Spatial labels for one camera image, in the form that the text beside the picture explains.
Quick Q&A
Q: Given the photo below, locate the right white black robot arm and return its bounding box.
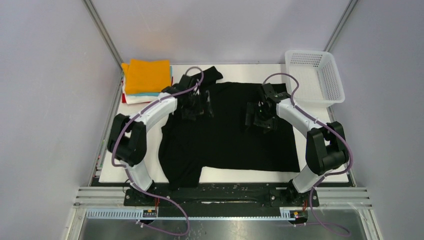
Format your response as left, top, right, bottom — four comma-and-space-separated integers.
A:
245, 83, 351, 206

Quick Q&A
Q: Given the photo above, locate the red folded t shirt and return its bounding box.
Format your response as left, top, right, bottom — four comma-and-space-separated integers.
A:
121, 76, 171, 105

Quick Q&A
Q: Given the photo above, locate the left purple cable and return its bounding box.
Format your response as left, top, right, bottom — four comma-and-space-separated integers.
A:
111, 66, 205, 237

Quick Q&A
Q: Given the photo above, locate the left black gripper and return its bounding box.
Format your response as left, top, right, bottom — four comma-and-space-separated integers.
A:
181, 90, 212, 120

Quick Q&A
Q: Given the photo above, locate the teal folded t shirt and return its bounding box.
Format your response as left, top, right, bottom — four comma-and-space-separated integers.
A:
133, 66, 174, 97

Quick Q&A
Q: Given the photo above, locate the purple cable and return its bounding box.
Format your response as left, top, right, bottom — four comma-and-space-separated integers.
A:
111, 66, 205, 237
261, 72, 354, 238

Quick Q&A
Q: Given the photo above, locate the right aluminium frame post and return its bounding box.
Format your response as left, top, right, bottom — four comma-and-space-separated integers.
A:
324, 0, 359, 52

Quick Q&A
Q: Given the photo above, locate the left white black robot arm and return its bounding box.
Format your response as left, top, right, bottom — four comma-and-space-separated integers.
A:
107, 72, 213, 206

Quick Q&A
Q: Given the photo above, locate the white slotted cable duct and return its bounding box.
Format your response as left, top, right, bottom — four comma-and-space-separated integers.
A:
85, 207, 308, 221

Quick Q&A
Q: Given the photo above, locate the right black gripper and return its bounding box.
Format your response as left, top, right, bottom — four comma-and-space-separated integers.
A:
245, 102, 278, 134

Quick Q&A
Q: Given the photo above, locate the orange folded t shirt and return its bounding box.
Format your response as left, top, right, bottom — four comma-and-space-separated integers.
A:
121, 59, 172, 95

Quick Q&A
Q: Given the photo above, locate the left aluminium frame post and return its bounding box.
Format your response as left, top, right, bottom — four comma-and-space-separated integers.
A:
82, 0, 123, 69

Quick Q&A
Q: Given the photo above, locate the black t shirt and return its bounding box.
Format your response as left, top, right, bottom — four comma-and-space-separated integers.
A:
158, 67, 300, 190

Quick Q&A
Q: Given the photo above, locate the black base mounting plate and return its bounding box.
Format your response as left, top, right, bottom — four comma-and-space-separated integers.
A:
123, 183, 320, 217

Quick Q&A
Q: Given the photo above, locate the white plastic perforated basket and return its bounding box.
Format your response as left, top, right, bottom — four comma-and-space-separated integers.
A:
284, 50, 345, 108

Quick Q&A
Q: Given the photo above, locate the white folded t shirt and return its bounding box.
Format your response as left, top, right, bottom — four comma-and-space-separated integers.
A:
122, 81, 170, 105

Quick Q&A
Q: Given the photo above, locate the aluminium frame post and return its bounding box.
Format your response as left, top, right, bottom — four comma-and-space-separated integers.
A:
324, 0, 359, 52
82, 0, 123, 69

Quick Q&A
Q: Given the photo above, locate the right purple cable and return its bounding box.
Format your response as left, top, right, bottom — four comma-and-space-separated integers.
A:
261, 72, 354, 238

